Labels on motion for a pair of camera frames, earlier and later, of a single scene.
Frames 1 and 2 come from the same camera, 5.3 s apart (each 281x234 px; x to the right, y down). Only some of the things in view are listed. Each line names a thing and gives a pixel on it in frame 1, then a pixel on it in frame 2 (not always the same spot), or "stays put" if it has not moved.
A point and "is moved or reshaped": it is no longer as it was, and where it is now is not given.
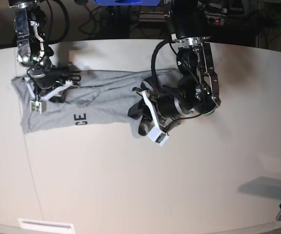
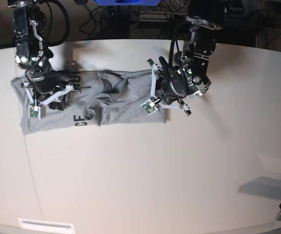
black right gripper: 167,106 to 178,83
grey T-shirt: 100,104 is moved or reshaped
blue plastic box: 127,2 stays put
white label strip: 47,225 stays put
